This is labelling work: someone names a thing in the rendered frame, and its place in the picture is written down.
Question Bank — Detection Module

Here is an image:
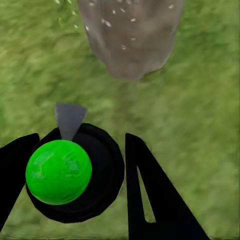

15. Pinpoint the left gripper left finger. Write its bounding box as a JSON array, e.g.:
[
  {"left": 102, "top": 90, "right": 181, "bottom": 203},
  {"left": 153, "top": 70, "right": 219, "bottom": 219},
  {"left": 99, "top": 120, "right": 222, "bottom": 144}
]
[{"left": 0, "top": 133, "right": 40, "bottom": 231}]

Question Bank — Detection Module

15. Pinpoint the pesticide atomizer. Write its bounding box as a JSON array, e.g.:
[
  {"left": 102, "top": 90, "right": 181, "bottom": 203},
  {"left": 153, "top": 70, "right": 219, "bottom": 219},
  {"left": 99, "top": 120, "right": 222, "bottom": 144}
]
[{"left": 25, "top": 102, "right": 125, "bottom": 224}]

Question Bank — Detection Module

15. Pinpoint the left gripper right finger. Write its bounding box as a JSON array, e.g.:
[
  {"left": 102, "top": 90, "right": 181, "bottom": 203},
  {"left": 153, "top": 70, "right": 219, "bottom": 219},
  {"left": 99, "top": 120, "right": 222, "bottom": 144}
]
[{"left": 125, "top": 133, "right": 210, "bottom": 240}]

